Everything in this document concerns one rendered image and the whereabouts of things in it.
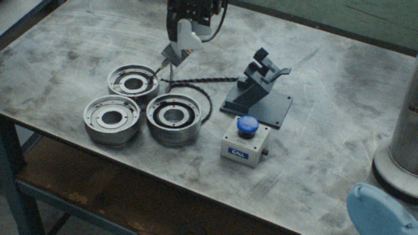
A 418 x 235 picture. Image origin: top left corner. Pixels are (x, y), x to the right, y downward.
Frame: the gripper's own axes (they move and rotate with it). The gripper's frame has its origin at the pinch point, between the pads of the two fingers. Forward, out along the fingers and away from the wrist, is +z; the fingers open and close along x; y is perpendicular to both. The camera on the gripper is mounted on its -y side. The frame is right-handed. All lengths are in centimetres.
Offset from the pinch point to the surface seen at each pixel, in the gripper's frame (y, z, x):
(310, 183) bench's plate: 30.7, 13.3, -10.7
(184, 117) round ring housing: 4.5, 10.3, -7.6
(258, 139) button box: 19.6, 8.7, -8.7
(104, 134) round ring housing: -6.6, 9.7, -18.3
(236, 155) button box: 16.7, 11.4, -11.6
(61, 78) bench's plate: -25.6, 13.2, -4.5
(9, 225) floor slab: -63, 93, 0
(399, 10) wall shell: 40, 65, 152
